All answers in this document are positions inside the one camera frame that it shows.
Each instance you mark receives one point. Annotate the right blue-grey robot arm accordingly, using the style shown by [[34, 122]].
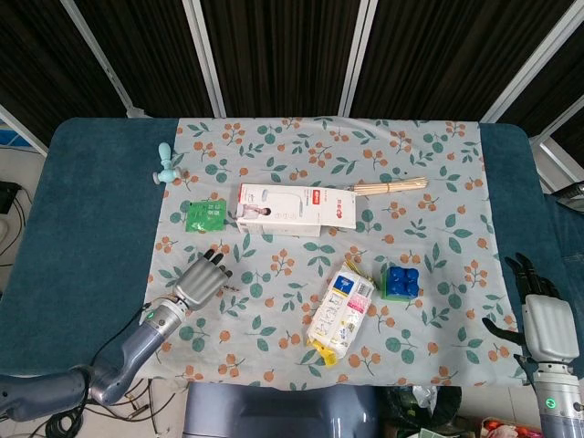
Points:
[[559, 401]]

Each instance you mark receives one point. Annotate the black folding screen white frame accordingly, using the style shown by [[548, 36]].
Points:
[[283, 55]]

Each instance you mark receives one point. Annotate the teal table cover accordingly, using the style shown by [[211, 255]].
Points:
[[91, 228]]

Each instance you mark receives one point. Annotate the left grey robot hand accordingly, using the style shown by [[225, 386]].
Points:
[[201, 280]]

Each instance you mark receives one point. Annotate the black box device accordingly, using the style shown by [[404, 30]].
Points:
[[8, 196]]

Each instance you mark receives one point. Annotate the blue and green building block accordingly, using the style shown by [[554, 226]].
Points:
[[401, 283]]

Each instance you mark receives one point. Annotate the bundle of bamboo skewers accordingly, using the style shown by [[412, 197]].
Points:
[[392, 187]]

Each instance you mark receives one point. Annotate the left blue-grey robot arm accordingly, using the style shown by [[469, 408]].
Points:
[[137, 344]]

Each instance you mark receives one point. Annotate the black plastic bag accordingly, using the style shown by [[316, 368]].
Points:
[[410, 406]]

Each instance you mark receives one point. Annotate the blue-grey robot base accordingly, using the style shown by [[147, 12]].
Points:
[[278, 410]]

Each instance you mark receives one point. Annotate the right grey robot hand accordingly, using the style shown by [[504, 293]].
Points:
[[545, 326]]

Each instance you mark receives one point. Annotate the white desk lamp box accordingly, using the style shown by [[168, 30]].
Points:
[[292, 210]]

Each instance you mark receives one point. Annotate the floral print tablecloth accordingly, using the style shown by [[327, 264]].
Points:
[[319, 283]]

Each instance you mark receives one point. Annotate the white plastic packet yellow ends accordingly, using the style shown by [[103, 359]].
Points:
[[340, 315]]

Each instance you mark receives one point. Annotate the green foil sachet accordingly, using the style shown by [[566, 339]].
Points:
[[205, 215]]

